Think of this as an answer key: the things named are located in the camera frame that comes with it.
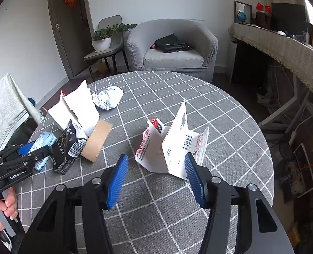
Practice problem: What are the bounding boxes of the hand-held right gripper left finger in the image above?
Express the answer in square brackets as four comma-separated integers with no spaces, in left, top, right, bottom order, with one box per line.
[18,153,130,254]

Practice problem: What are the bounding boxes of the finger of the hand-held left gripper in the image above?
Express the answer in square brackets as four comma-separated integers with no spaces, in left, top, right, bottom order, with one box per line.
[3,144,51,168]
[0,141,38,162]

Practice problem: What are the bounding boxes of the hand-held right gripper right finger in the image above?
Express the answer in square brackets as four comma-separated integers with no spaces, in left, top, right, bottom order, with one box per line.
[184,152,295,254]

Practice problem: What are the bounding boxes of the blue and white packet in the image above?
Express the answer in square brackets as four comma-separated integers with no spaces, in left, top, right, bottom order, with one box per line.
[27,131,57,172]

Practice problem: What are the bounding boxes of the black packet with barcode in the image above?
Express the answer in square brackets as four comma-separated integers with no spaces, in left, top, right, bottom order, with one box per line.
[50,119,89,175]

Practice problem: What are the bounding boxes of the white red-print carton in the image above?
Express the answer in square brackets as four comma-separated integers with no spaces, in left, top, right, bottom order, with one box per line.
[134,100,209,181]

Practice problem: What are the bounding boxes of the person's left hand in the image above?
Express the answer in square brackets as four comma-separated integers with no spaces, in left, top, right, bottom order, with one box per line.
[0,186,19,235]

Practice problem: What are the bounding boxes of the brown cardboard roll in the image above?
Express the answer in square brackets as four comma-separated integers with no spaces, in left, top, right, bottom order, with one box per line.
[80,120,113,163]

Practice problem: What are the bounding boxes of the pale patterned tablecloth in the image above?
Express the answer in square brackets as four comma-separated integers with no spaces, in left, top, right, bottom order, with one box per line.
[0,73,44,154]

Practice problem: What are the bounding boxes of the open white paper carton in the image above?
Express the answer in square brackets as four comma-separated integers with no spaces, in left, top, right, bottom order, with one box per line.
[42,79,100,138]

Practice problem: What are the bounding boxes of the grey checked tablecloth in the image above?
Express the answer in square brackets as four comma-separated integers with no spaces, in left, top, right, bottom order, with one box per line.
[15,70,275,254]

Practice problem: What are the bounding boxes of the crumpled white paper ball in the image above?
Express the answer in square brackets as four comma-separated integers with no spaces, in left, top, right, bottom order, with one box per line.
[92,86,124,111]

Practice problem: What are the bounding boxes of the dark grey door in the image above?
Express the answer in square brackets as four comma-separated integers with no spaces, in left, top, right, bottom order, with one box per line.
[47,0,95,78]

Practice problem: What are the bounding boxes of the white desk leg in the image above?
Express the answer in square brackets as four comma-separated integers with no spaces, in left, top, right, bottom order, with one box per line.
[258,79,309,131]

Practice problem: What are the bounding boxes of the potted plant in white pot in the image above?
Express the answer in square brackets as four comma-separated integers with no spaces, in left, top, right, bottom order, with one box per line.
[91,23,138,52]

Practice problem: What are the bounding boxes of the black cabinet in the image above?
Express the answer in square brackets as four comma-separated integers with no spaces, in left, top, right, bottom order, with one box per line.
[230,41,270,85]

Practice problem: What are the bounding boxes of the black bag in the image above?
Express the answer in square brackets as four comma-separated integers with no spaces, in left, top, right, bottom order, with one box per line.
[154,33,193,53]

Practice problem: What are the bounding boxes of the grey dining chair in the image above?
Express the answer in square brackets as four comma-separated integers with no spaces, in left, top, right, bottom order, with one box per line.
[84,15,129,81]

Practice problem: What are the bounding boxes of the grey armchair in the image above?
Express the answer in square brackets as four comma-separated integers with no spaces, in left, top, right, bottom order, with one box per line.
[126,18,218,84]

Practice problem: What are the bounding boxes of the beige lace desk cloth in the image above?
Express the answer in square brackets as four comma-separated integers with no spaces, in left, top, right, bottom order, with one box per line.
[229,22,313,106]

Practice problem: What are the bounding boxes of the brown wooden box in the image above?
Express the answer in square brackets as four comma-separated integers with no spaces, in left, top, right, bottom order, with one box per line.
[257,12,272,29]

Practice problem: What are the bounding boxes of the small red flags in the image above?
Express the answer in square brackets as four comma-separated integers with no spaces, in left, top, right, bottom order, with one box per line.
[255,3,271,14]

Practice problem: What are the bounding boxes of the black monitor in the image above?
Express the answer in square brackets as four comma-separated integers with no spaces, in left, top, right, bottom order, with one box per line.
[271,3,306,32]

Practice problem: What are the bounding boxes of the picture frame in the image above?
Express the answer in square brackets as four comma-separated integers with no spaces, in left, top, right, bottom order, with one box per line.
[234,0,253,25]

